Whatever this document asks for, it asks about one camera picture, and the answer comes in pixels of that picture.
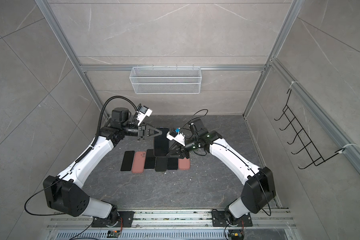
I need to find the pink phone case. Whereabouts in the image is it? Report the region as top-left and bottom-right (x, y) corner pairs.
(178, 158), (191, 170)
(131, 152), (146, 174)

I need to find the black phone case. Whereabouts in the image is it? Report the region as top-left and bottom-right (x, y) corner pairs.
(155, 157), (168, 172)

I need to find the phone with black screen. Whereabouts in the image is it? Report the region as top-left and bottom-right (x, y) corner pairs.
(120, 151), (135, 172)

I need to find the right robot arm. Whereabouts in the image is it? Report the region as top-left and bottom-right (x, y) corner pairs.
(166, 118), (276, 225)

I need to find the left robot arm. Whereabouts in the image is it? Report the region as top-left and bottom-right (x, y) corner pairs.
(43, 106), (162, 219)

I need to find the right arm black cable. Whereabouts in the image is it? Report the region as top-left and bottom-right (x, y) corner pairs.
(179, 109), (209, 131)

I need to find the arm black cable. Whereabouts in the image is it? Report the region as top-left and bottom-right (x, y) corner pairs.
(91, 95), (139, 148)
(179, 109), (209, 131)

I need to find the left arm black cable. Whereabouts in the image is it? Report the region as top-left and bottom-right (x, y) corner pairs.
(91, 95), (139, 148)

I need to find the white wire mesh basket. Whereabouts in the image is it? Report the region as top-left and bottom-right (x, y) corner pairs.
(130, 66), (202, 94)

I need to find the black wire hook rack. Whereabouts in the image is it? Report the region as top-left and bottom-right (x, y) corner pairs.
(274, 89), (348, 170)

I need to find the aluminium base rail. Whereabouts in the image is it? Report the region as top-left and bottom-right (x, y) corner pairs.
(42, 209), (301, 240)

